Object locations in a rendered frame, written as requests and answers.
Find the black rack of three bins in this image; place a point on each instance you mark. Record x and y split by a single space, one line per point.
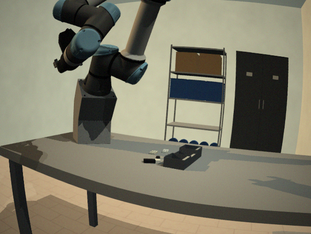
186 155

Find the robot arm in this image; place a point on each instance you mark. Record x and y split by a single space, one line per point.
128 65

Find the beige domino tile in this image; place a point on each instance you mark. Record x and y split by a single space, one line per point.
153 152

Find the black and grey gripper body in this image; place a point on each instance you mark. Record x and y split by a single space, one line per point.
64 64

